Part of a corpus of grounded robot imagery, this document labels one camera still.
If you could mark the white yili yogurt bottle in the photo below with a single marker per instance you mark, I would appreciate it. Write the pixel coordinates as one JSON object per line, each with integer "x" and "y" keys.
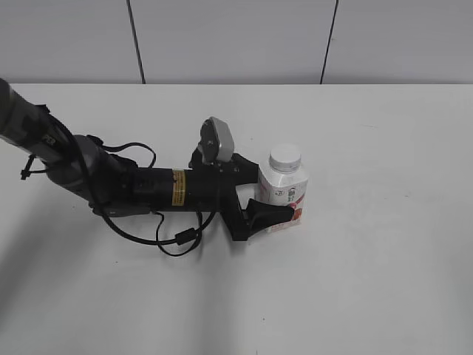
{"x": 282, "y": 189}

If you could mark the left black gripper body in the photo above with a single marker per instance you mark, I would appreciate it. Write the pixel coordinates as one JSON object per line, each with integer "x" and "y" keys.
{"x": 213, "y": 188}

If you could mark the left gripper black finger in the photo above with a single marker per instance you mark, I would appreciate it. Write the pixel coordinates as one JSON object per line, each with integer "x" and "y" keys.
{"x": 262, "y": 216}

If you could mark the white round bottle cap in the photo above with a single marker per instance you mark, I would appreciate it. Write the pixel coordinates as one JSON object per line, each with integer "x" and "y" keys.
{"x": 285, "y": 158}

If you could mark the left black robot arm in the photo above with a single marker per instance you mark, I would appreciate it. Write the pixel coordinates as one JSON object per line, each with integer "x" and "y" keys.
{"x": 115, "y": 186}

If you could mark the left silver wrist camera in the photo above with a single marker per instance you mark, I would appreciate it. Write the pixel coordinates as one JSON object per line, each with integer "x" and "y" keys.
{"x": 216, "y": 142}

